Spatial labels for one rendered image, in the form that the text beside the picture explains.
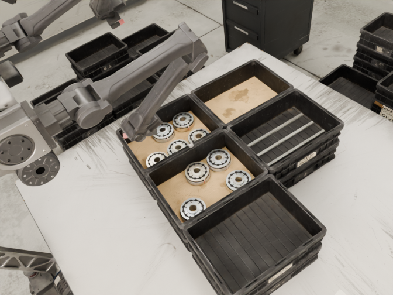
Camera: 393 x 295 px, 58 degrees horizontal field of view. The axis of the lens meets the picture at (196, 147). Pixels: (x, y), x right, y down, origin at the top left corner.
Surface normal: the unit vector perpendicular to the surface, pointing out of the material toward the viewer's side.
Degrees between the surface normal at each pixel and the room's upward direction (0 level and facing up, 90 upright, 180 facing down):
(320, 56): 0
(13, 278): 0
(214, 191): 0
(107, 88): 23
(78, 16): 90
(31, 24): 64
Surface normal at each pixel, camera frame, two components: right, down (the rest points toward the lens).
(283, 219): -0.13, -0.64
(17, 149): 0.61, 0.55
